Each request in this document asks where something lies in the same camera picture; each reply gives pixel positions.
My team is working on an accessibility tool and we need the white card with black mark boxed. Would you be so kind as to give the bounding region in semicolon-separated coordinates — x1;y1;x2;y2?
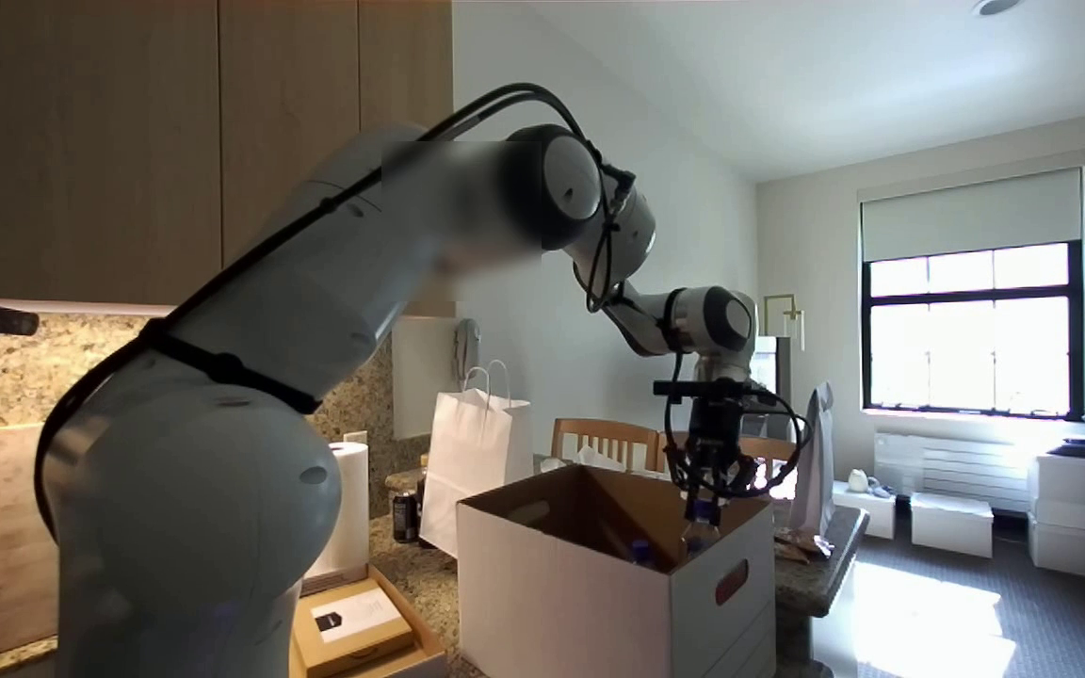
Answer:
310;585;410;644

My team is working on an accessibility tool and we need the white paper shopping bag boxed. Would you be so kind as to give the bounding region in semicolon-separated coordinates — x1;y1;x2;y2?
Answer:
418;355;536;560

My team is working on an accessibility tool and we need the white cardboard storage box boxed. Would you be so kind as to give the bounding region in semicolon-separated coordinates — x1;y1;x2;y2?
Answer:
457;463;782;678

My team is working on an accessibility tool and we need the white radiator cover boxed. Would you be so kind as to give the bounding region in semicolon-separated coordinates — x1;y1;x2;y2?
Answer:
875;427;1046;517

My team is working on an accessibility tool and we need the wooden upper kitchen cabinet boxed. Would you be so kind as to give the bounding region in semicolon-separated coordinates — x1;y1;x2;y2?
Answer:
0;0;458;317

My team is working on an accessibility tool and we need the thin metal frame stand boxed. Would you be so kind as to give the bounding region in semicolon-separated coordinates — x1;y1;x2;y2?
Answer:
761;290;815;359

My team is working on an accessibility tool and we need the white hanging cloth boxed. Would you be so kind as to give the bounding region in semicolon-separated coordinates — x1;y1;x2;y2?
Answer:
800;382;840;541

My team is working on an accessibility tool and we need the tan wooden board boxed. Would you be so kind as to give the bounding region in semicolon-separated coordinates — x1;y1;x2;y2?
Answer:
291;568;425;678

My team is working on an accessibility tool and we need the black framed window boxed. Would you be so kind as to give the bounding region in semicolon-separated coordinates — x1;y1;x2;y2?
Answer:
857;240;1085;427

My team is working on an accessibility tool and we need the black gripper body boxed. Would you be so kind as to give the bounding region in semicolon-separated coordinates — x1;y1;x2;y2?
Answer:
689;396;761;463

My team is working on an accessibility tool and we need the white storage cube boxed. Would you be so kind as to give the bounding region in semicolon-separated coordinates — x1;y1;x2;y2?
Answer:
909;491;999;560
834;477;901;541

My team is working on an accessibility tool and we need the white drawer dresser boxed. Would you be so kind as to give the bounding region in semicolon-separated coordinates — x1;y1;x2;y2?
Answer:
1027;448;1085;585

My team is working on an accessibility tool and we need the small television screen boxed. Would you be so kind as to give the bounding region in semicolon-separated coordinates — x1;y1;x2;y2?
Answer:
744;330;788;407

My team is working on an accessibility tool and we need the dark jar with tan lid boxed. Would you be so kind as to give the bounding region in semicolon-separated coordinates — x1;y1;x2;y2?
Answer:
388;487;425;545

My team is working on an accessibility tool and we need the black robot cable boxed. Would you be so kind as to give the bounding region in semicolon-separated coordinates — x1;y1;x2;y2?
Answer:
31;79;815;541

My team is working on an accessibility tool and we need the white roller blind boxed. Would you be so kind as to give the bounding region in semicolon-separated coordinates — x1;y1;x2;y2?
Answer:
854;166;1085;263

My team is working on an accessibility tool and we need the white paper towel roll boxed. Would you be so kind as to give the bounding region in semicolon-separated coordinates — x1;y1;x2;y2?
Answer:
302;438;378;585

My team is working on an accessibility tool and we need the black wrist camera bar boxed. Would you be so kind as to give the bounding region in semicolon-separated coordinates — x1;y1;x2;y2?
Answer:
650;376;761;407

